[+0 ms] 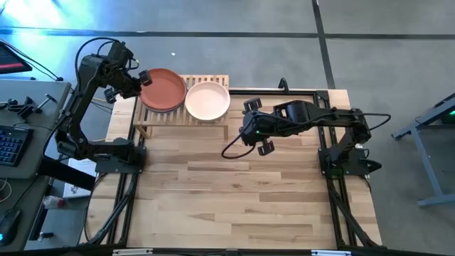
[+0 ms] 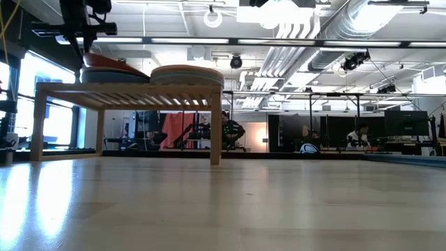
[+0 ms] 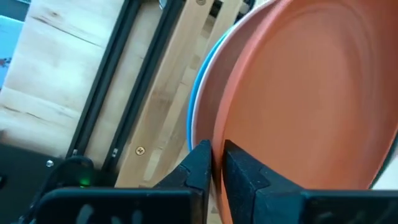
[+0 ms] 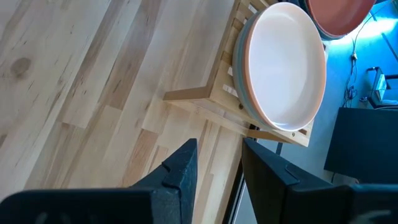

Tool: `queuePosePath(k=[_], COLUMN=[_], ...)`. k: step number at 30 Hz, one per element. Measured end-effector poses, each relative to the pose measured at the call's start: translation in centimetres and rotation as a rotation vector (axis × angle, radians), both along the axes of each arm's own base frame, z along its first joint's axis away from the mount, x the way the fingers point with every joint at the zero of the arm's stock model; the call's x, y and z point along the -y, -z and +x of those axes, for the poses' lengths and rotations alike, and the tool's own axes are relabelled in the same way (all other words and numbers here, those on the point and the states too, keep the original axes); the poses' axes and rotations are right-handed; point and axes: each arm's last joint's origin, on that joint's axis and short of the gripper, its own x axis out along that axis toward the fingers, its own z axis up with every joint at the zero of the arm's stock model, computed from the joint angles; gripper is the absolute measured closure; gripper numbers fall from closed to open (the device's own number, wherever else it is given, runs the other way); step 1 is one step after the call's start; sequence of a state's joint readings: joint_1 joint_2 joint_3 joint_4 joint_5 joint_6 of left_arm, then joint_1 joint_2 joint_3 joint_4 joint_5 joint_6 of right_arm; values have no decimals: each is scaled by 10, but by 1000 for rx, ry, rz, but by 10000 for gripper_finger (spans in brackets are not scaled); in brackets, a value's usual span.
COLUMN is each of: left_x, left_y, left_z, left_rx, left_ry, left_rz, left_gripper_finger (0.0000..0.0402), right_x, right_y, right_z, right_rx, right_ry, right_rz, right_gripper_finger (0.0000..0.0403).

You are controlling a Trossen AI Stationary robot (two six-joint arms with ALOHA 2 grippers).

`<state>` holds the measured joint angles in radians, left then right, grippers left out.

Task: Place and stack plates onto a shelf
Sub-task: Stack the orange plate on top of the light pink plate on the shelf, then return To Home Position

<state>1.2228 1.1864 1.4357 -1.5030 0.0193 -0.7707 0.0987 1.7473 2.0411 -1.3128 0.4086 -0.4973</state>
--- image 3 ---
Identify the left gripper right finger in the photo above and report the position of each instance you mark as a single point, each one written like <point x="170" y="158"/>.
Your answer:
<point x="248" y="193"/>

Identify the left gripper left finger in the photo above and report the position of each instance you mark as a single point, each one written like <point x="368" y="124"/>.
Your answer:
<point x="192" y="174"/>

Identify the blue plate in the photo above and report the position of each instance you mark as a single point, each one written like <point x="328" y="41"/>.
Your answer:
<point x="189" y="124"/>

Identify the salmon pink plate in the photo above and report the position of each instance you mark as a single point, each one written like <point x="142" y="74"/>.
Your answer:
<point x="209" y="102"/>

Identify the terracotta red plate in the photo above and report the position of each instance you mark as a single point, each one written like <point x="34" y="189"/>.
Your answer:
<point x="311" y="93"/>

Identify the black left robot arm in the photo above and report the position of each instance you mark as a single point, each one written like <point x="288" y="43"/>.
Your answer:
<point x="71" y="171"/>

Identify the light wooden slatted shelf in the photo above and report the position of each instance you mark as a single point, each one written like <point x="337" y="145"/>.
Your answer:
<point x="161" y="102"/>

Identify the black aluminium table frame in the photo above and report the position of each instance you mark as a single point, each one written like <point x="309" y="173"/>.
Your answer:
<point x="102" y="77"/>

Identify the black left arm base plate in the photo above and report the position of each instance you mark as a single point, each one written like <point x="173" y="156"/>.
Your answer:
<point x="18" y="174"/>

